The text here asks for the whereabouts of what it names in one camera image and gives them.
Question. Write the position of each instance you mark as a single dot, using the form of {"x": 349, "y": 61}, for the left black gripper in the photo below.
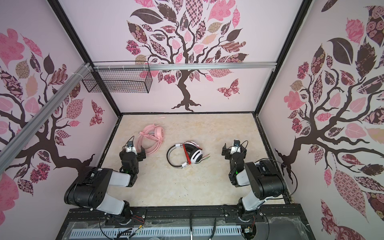
{"x": 140, "y": 155}

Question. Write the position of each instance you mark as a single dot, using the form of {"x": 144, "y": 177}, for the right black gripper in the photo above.
{"x": 227, "y": 152}

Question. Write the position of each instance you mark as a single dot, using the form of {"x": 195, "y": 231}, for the white black headphones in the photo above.
{"x": 193, "y": 153}

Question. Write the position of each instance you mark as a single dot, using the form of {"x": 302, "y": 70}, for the pink headphones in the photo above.
{"x": 153, "y": 133}

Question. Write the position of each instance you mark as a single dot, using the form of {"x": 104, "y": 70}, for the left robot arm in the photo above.
{"x": 89, "y": 189}

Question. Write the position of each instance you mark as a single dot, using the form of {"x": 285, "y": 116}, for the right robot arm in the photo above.
{"x": 262, "y": 176}

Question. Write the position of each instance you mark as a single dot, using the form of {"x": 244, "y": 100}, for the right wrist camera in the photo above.
{"x": 237, "y": 147}

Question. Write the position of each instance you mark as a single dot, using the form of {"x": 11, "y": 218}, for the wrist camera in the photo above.
{"x": 237, "y": 147}
{"x": 129, "y": 147}

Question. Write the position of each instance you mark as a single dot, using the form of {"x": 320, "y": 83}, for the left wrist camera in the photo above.
{"x": 129, "y": 147}

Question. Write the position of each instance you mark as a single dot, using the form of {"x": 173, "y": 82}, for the black wire basket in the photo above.
{"x": 119, "y": 77}

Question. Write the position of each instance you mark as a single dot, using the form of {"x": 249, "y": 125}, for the white cable duct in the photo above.
{"x": 167, "y": 233}

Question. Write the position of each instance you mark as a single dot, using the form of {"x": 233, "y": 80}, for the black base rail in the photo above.
{"x": 271, "y": 222}

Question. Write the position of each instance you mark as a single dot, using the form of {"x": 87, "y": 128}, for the aluminium rail back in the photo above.
{"x": 199, "y": 66}

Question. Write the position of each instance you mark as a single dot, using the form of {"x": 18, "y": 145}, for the aluminium rail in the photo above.
{"x": 11, "y": 150}
{"x": 199, "y": 66}

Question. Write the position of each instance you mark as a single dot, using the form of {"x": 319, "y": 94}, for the aluminium rail left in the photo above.
{"x": 11, "y": 150}

